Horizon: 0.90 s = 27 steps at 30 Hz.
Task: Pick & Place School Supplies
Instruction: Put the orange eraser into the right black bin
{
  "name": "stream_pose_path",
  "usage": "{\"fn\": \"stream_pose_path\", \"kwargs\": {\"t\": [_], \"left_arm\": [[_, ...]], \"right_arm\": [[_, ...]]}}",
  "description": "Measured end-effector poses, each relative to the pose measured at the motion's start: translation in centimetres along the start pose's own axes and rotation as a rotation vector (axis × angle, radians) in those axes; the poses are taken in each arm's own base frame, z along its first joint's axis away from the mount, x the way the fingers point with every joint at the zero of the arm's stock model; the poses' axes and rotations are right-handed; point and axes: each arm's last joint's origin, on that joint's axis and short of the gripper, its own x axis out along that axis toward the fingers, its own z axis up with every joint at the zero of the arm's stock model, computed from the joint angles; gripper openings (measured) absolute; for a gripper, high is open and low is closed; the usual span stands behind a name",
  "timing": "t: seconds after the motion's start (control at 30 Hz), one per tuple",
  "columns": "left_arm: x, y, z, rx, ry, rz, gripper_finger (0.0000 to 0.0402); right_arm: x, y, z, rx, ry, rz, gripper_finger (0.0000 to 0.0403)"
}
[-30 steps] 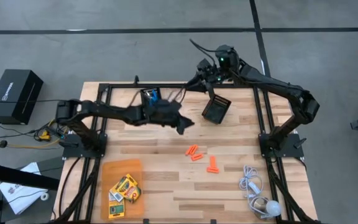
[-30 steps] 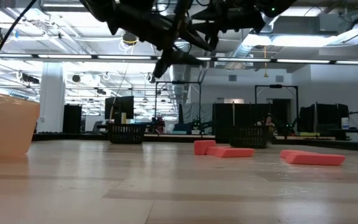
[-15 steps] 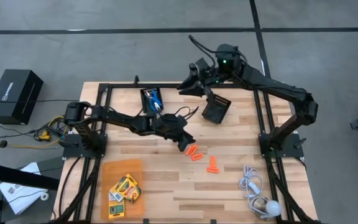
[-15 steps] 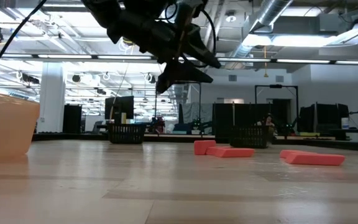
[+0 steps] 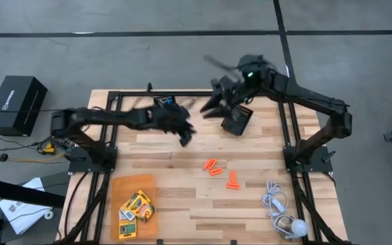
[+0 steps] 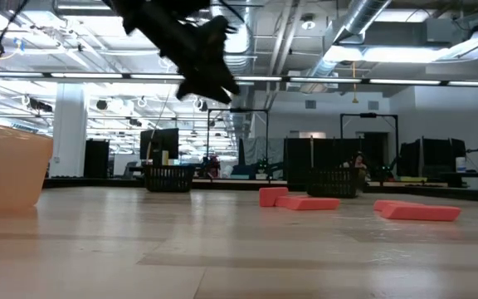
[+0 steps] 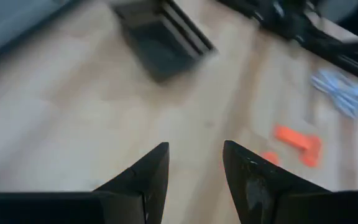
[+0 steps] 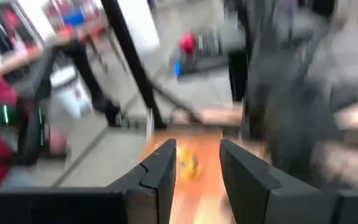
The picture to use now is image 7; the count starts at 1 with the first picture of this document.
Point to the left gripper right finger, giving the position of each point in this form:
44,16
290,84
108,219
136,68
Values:
253,183

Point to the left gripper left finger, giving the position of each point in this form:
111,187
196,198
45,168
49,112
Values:
154,180

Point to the orange eraser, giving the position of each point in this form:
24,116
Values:
271,157
291,138
312,154

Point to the black plastic mesh basket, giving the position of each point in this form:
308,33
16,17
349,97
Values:
163,46

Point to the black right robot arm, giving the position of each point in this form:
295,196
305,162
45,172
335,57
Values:
287,21

